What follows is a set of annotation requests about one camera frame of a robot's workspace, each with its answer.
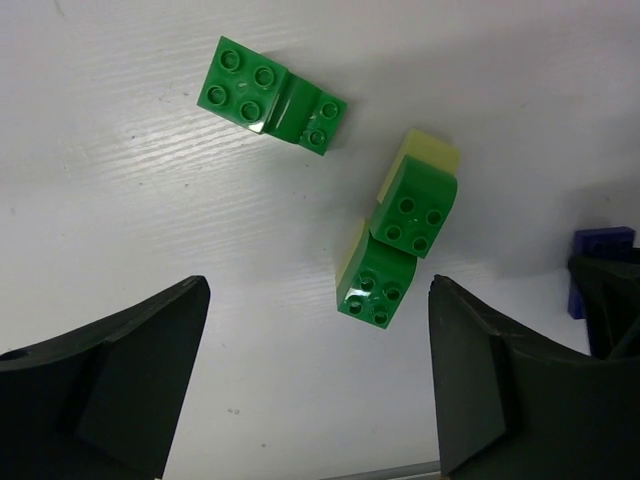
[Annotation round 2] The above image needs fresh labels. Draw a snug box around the dark purple lego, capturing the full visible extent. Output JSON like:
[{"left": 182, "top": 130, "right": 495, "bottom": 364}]
[{"left": 567, "top": 225, "right": 636, "bottom": 319}]

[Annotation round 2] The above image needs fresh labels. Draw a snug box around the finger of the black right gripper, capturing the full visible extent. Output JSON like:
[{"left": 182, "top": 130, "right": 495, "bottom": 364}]
[{"left": 568, "top": 248, "right": 639, "bottom": 360}]

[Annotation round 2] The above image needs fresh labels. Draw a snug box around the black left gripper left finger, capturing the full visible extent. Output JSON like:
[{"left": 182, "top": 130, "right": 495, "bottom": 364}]
[{"left": 1, "top": 276, "right": 210, "bottom": 479}]

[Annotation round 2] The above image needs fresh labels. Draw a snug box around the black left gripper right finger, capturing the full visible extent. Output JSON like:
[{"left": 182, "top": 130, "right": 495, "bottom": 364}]
[{"left": 428, "top": 275, "right": 639, "bottom": 479}]

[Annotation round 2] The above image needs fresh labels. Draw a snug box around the green and yellow lego stack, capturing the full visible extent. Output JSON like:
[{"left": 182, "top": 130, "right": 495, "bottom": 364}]
[{"left": 336, "top": 128, "right": 460, "bottom": 329}]

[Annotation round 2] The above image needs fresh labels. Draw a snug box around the green stepped lego brick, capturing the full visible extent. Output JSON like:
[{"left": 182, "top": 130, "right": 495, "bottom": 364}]
[{"left": 197, "top": 36, "right": 347, "bottom": 155}]

